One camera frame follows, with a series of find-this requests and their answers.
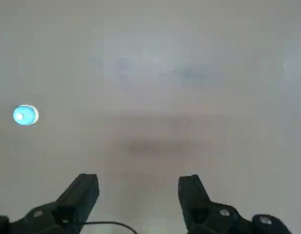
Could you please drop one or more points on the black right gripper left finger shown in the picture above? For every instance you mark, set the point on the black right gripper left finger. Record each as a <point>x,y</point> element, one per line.
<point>75,200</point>

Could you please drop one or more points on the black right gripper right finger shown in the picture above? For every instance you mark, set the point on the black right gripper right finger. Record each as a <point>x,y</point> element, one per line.
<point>196,202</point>

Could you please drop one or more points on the blue bell with white base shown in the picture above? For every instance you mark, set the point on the blue bell with white base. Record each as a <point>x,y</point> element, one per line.
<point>24,115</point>

